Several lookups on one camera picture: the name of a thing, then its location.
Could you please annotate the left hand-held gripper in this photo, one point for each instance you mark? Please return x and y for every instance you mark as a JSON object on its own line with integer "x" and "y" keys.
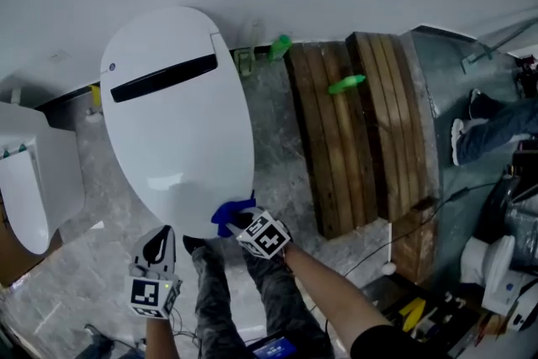
{"x": 151, "y": 294}

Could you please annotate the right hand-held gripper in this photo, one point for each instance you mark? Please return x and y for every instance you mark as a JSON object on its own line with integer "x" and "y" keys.
{"x": 265, "y": 235}

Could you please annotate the blue wiping cloth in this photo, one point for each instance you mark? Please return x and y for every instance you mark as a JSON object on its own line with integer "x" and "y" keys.
{"x": 227, "y": 214}

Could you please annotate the white oval appliance cover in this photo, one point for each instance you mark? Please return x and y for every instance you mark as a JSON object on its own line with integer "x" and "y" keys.
{"x": 176, "y": 130}

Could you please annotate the person's right forearm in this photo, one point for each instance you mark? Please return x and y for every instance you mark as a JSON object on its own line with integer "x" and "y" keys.
{"x": 332, "y": 294}

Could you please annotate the person's left forearm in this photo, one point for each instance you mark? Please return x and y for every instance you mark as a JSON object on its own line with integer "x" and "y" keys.
{"x": 161, "y": 338}

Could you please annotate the white tank toilet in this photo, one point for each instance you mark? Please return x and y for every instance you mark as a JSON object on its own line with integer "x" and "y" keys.
{"x": 42, "y": 164}

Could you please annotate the white toilet with blue sticker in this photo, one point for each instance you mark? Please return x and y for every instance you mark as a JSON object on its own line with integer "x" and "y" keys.
{"x": 496, "y": 273}

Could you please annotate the person's black shoe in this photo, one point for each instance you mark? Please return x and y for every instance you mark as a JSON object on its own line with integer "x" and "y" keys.
{"x": 196, "y": 244}

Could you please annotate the person's grey patterned trousers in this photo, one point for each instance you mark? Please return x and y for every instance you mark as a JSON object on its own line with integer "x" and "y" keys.
{"x": 214, "y": 307}

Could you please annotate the low wooden slat platform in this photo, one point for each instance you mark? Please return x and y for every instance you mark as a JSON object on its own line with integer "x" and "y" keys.
{"x": 328, "y": 147}

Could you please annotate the small black screen device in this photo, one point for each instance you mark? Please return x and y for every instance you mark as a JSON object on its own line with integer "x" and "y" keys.
{"x": 275, "y": 349}

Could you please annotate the small white ball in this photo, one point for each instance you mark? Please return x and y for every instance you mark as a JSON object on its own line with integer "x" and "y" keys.
{"x": 388, "y": 269}

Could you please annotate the green plastic bottle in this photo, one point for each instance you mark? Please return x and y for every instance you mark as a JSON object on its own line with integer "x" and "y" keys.
{"x": 346, "y": 85}
{"x": 279, "y": 48}

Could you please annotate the rough wooden beam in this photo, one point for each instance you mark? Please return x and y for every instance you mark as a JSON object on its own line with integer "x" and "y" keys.
{"x": 416, "y": 244}

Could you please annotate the yellow plastic tool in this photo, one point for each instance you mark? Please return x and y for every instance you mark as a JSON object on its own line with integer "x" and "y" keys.
{"x": 411, "y": 313}

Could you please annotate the person's black shirt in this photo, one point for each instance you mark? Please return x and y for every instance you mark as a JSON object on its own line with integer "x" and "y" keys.
{"x": 395, "y": 344}

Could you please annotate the plastic wrapped grey bundle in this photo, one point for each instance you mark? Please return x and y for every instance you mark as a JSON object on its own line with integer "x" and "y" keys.
{"x": 523, "y": 223}

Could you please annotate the white plastic appliance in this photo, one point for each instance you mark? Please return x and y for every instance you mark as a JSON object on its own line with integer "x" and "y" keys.
{"x": 523, "y": 311}

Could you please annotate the black equipment rack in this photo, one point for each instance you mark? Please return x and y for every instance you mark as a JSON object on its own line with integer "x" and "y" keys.
{"x": 527, "y": 77}

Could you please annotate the yellow bottle by wall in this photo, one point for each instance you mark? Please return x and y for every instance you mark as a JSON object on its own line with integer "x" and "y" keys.
{"x": 96, "y": 94}

